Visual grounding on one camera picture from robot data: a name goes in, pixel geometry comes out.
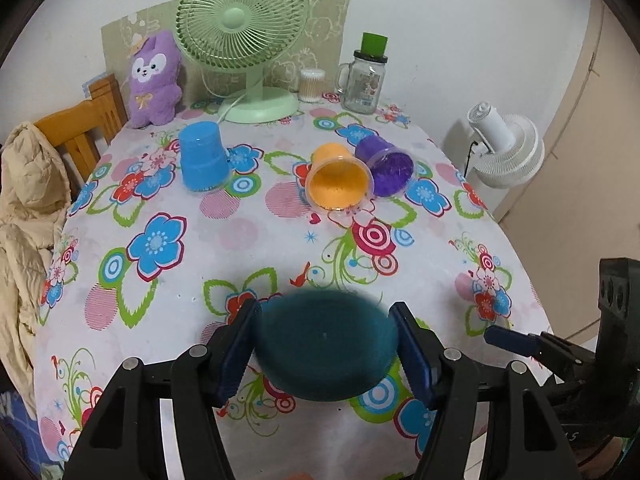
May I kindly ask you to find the purple cup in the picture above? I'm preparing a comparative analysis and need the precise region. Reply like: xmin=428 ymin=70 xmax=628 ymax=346
xmin=354 ymin=135 xmax=415 ymax=198

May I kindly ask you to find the beige patterned board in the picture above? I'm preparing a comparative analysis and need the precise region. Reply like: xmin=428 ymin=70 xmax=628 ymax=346
xmin=101 ymin=0 xmax=351 ymax=111

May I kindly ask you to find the wooden chair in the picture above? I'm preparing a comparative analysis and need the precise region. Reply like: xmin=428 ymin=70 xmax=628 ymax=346
xmin=33 ymin=73 xmax=131 ymax=196

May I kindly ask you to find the blue cup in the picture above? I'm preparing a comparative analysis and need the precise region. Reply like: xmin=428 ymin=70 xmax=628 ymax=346
xmin=179 ymin=120 xmax=234 ymax=193

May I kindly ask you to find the white floor fan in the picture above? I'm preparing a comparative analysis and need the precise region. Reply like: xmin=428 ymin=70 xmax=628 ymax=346
xmin=462 ymin=101 xmax=546 ymax=191

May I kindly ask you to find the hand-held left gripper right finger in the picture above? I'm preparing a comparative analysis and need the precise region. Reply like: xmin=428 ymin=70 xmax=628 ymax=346
xmin=389 ymin=302 xmax=583 ymax=480

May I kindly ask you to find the beige padded jacket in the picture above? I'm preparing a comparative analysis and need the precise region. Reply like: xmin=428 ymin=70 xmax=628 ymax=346
xmin=0 ymin=121 xmax=71 ymax=406

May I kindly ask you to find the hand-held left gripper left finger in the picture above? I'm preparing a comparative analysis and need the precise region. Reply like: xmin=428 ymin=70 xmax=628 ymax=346
xmin=66 ymin=298 xmax=262 ymax=480

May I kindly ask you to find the green desk fan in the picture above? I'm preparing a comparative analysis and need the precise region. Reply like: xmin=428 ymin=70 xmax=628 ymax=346
xmin=175 ymin=0 xmax=310 ymax=124

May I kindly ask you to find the cotton swab container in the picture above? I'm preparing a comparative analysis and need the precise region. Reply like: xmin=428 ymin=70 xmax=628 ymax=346
xmin=298 ymin=67 xmax=326 ymax=104

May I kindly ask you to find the purple plush toy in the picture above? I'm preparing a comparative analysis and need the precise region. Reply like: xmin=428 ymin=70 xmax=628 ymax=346
xmin=127 ymin=29 xmax=185 ymax=130

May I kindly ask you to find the dark teal cup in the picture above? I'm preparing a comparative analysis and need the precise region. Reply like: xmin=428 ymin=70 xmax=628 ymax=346
xmin=253 ymin=287 xmax=401 ymax=403

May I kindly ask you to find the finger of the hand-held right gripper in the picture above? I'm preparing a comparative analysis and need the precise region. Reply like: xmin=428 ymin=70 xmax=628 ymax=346
xmin=484 ymin=325 xmax=598 ymax=385

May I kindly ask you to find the orange cup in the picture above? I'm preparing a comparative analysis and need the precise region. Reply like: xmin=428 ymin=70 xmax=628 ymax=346
xmin=305 ymin=142 xmax=375 ymax=212

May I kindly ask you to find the floral tablecloth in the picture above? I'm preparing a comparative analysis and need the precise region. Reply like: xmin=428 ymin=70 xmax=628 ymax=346
xmin=31 ymin=92 xmax=556 ymax=480

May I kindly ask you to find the glass mug jar green lid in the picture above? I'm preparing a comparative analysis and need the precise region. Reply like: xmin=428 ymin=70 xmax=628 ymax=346
xmin=335 ymin=32 xmax=390 ymax=113

